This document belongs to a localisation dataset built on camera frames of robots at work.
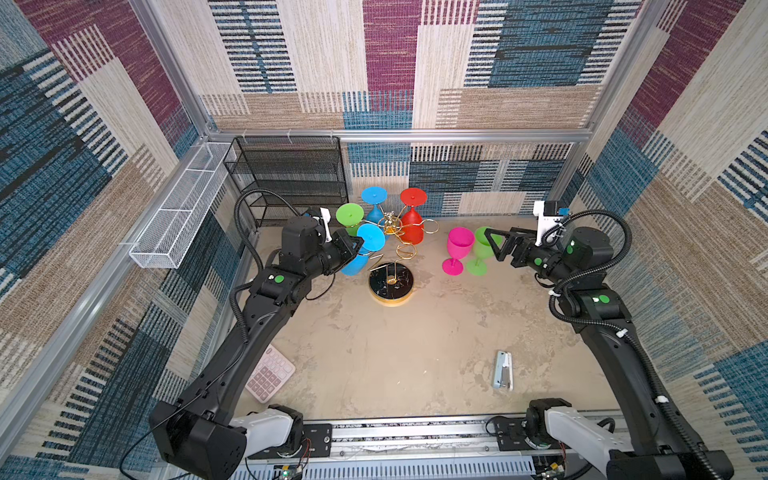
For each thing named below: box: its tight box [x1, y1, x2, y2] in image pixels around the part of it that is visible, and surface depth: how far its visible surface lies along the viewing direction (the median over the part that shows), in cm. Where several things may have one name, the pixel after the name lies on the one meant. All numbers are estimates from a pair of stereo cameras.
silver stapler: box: [493, 350, 513, 391], surface depth 83 cm
